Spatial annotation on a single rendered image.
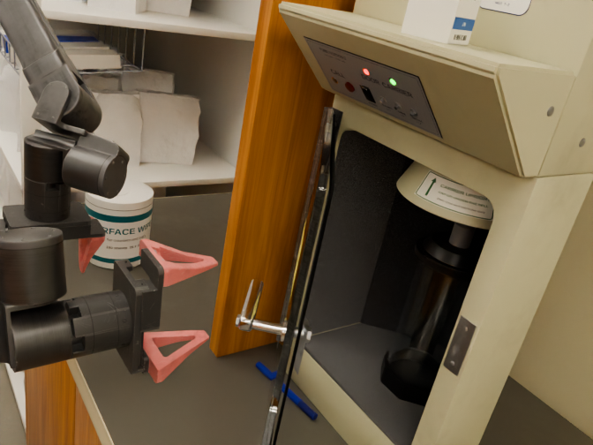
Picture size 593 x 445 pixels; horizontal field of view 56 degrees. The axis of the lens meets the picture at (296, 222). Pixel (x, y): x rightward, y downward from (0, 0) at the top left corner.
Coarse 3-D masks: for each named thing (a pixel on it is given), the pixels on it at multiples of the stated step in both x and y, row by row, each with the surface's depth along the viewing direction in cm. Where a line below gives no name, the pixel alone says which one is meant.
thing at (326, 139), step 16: (320, 144) 70; (320, 160) 54; (320, 176) 49; (320, 192) 48; (320, 208) 49; (304, 240) 52; (304, 256) 51; (304, 272) 51; (288, 304) 71; (288, 320) 55; (288, 336) 54; (288, 352) 55; (272, 384) 69; (272, 400) 58; (272, 416) 58
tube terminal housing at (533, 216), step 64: (384, 0) 67; (576, 0) 49; (576, 64) 49; (384, 128) 69; (576, 128) 53; (512, 192) 56; (576, 192) 59; (512, 256) 57; (512, 320) 64; (320, 384) 85; (448, 384) 65
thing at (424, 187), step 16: (416, 176) 69; (432, 176) 67; (416, 192) 68; (432, 192) 66; (448, 192) 65; (464, 192) 65; (432, 208) 66; (448, 208) 65; (464, 208) 65; (480, 208) 64; (464, 224) 65; (480, 224) 65
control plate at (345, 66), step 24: (312, 48) 66; (336, 48) 61; (336, 72) 66; (360, 72) 61; (384, 72) 57; (408, 72) 53; (360, 96) 66; (384, 96) 61; (408, 96) 57; (408, 120) 61; (432, 120) 56
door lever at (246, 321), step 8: (256, 280) 66; (256, 288) 64; (248, 296) 63; (256, 296) 63; (248, 304) 61; (256, 304) 61; (248, 312) 60; (256, 312) 61; (240, 320) 58; (248, 320) 58; (256, 320) 59; (264, 320) 59; (240, 328) 59; (248, 328) 59; (256, 328) 59; (264, 328) 59; (272, 328) 59; (280, 328) 59
